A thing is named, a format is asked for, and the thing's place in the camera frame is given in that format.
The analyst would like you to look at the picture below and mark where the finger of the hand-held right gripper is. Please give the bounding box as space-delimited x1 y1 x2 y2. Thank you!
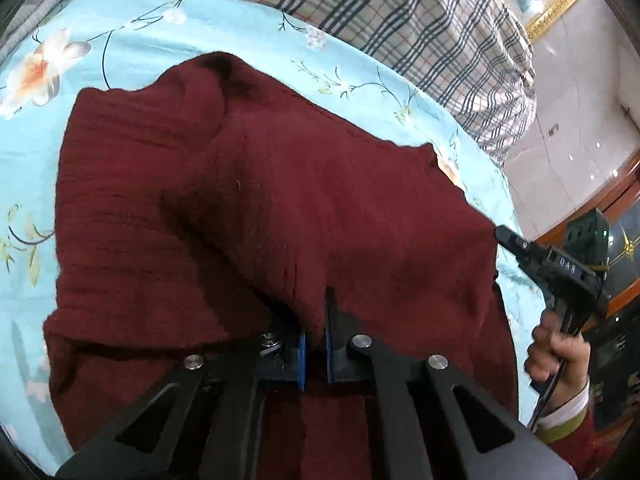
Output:
494 226 538 263

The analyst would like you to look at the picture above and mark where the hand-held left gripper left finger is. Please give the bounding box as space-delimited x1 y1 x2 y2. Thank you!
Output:
54 307 308 480

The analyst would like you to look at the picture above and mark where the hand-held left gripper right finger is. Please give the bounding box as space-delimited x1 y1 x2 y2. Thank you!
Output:
324 286 579 480

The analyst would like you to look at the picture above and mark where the dark red knitted sweater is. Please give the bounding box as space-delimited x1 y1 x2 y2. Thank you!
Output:
42 51 521 480

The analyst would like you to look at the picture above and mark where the person's right forearm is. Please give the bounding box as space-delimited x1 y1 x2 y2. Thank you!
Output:
537 380 618 480

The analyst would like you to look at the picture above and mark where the person's right hand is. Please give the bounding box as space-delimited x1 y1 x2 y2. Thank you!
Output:
525 310 591 411

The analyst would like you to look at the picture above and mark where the plaid quilt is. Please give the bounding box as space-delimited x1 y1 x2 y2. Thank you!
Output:
75 0 537 166

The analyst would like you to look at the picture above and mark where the light blue floral bedsheet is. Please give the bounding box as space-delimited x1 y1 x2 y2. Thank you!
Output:
0 0 548 476

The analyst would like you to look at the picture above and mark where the grey quilted cloth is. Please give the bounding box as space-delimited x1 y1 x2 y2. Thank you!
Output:
0 0 81 61

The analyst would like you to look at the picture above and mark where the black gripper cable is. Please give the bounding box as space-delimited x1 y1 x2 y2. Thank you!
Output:
529 357 568 433

